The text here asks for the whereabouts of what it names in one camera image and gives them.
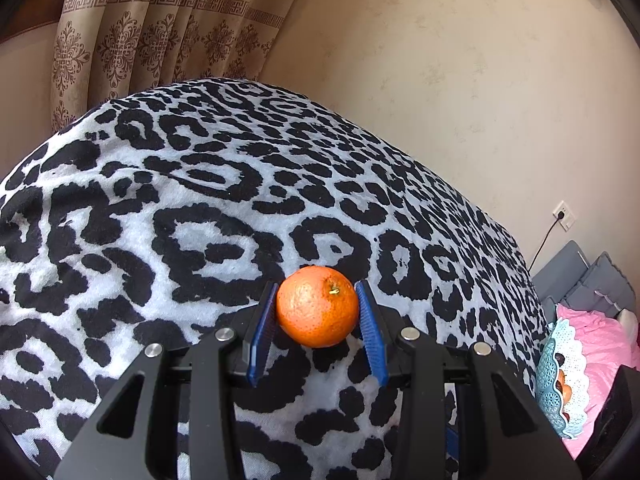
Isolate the white pillow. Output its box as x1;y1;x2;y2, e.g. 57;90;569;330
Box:
616;309;639;344

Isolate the large orange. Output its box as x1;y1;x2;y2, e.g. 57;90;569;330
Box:
276;266;359;349

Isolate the pink dotted quilt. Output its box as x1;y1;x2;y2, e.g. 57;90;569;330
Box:
556;304;639;458

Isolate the white wall socket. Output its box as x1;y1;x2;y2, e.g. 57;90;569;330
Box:
552;200;576;232

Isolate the leopard print blanket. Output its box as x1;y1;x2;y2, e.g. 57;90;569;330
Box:
1;79;546;477

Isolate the light blue lattice fruit basket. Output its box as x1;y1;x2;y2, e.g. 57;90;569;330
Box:
535;318;590;440

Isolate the black power cable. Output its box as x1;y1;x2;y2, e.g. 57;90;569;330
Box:
527;213;564;273

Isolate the beige patterned curtain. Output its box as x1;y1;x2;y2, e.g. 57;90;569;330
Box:
51;0;294;131

